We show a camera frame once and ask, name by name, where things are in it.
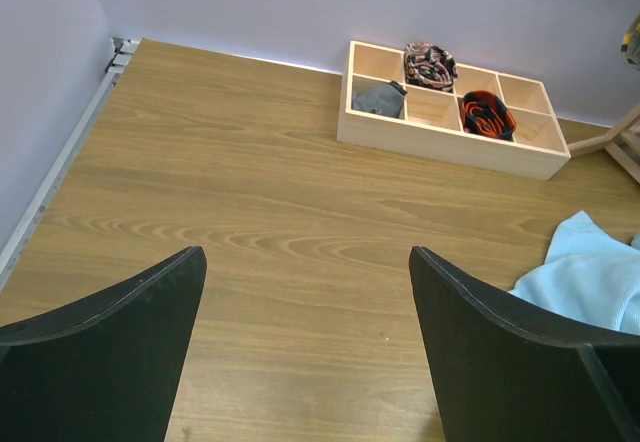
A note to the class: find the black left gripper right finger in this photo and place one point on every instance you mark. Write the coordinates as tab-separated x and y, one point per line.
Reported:
504	369

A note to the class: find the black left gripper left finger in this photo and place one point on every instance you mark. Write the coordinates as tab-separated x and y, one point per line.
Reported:
105	367

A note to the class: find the light blue trousers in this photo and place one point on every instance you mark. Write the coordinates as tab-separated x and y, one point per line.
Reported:
587	276

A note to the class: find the orange black rolled sock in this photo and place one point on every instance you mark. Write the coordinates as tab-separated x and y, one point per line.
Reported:
483	113

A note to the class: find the wooden compartment tray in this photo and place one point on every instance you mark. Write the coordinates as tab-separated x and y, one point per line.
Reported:
430	123

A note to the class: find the grey rolled sock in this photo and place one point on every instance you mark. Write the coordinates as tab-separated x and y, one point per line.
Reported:
386	100

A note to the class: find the patterned pink black sock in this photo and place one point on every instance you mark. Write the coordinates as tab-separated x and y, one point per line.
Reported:
428	66

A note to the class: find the camouflage shorts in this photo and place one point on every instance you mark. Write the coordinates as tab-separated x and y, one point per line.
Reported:
630	46

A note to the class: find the wooden clothes rack frame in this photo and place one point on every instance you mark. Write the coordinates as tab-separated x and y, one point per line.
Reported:
621	142

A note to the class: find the aluminium table edge rail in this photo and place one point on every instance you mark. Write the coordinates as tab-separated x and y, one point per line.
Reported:
124	49

